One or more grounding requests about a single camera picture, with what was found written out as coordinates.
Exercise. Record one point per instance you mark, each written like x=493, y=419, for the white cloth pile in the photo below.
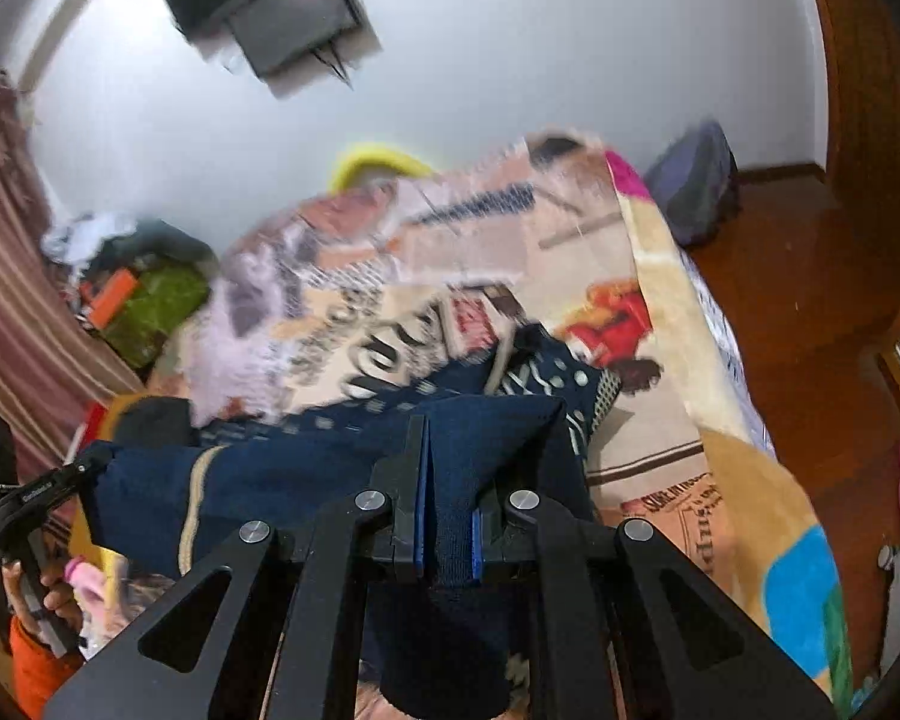
x=78, y=241

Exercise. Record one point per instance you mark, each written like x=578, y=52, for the small wall monitor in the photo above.
x=274, y=34

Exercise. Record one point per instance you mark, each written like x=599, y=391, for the orange box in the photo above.
x=109, y=299

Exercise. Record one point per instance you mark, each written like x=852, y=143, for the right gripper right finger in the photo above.
x=557, y=573

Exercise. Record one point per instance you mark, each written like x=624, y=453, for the navy patterned hooded jacket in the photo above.
x=431, y=531

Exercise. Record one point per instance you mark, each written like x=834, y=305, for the yellow pillow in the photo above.
x=373, y=158

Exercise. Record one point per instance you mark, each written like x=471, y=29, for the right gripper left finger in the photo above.
x=369, y=537

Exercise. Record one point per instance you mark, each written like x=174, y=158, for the striped red curtain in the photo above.
x=51, y=369

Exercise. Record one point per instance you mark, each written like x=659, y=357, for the wooden door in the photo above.
x=862, y=52

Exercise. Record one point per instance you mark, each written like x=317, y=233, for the purple grey backpack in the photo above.
x=695, y=183

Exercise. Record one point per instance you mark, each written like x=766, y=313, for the printed bed blanket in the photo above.
x=551, y=268

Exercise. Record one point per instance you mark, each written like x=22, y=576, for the green patterned storage box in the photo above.
x=163, y=299

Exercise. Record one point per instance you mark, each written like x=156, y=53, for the pink plush toy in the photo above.
x=98, y=596

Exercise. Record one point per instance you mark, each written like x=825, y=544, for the black folded garment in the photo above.
x=154, y=422

